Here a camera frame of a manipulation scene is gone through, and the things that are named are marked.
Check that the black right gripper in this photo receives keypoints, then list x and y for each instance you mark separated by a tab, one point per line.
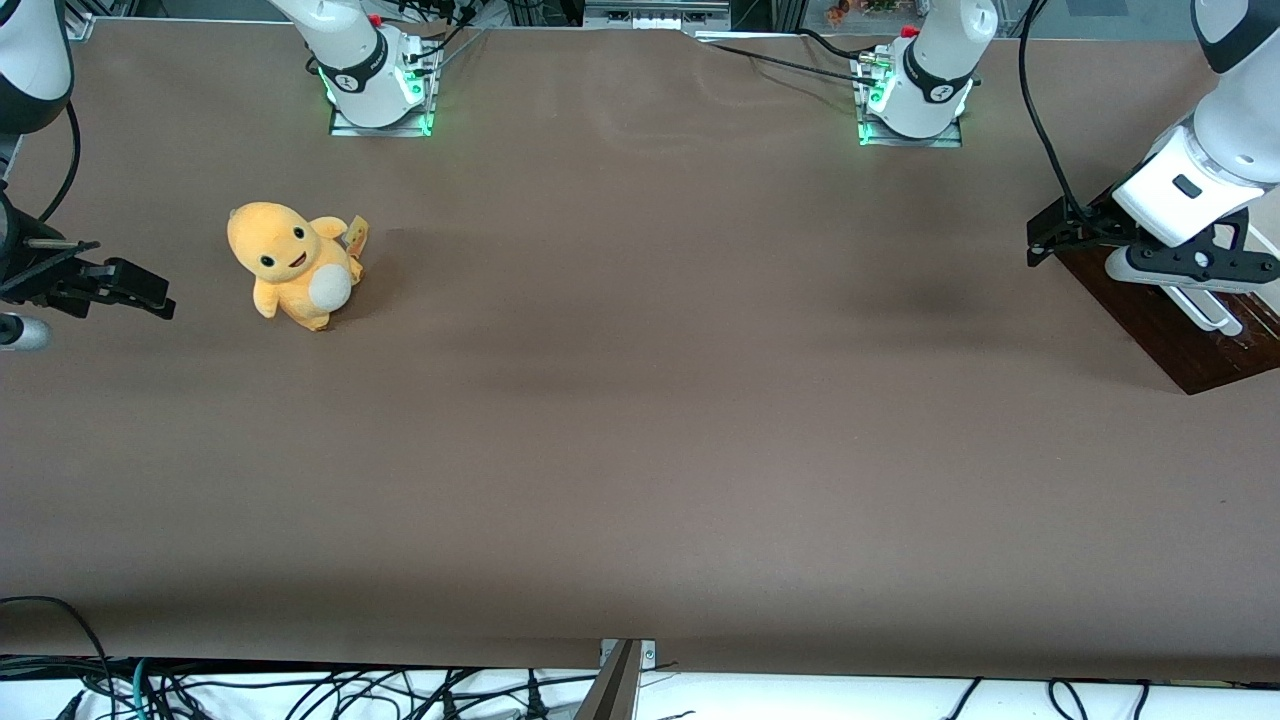
30	268

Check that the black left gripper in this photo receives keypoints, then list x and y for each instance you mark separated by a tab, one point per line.
1093	224

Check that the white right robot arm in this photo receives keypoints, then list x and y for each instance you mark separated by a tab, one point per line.
360	60

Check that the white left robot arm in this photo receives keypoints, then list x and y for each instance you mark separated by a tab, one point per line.
940	60

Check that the dark wood drawer cabinet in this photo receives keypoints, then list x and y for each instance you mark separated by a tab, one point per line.
1185	385

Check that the orange plush toy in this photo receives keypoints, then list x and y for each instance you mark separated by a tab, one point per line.
290	265

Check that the yellow paper toy tag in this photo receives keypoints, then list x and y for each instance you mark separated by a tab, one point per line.
357	232

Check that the small orange object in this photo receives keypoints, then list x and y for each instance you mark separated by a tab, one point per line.
836	12

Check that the brown paper table cover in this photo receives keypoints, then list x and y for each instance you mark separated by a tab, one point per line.
640	420

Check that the grey power strip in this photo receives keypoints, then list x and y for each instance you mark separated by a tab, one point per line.
650	15

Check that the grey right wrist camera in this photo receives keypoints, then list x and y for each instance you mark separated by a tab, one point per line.
22	333

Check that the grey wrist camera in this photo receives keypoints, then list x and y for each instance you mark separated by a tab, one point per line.
22	333
1180	268

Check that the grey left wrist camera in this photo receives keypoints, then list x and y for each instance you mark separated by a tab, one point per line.
1180	268

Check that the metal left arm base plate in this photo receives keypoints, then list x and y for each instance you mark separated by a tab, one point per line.
910	141

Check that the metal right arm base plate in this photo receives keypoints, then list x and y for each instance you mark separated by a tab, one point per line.
385	130

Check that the silver pole bracket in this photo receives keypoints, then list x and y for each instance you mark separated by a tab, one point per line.
648	655

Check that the grey metal camera pole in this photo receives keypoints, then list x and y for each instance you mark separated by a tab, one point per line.
612	690

